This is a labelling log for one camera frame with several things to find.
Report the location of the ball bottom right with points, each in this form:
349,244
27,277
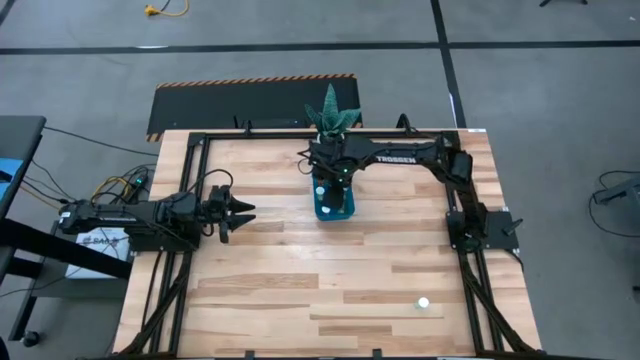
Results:
423,302

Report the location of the white plant pot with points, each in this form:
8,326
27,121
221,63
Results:
320,136

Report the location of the grey platform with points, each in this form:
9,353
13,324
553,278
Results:
75,289

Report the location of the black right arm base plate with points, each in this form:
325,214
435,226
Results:
497,222

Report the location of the white printed paper sheet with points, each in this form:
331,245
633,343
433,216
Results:
100,245

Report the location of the black stand foot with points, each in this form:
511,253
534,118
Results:
562,2

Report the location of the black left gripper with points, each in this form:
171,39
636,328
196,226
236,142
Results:
219,205

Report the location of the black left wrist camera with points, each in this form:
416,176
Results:
224,234

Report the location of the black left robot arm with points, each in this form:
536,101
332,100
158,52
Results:
125,215

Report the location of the blue plastic basket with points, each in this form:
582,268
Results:
350,212

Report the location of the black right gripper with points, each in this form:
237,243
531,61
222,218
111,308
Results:
335,160

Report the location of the black aluminium table frame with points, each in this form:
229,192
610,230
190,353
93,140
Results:
275,135

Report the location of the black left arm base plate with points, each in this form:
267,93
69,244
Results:
160,245

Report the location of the blue sheet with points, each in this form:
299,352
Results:
10,175

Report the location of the grey stand foot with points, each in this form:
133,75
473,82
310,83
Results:
622,191

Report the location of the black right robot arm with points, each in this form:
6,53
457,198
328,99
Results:
400,152

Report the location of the black mat with hazard stripes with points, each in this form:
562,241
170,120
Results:
225,105

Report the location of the green spiky plant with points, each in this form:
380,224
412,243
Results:
331,115

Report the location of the black desk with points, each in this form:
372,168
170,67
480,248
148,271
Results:
20,135

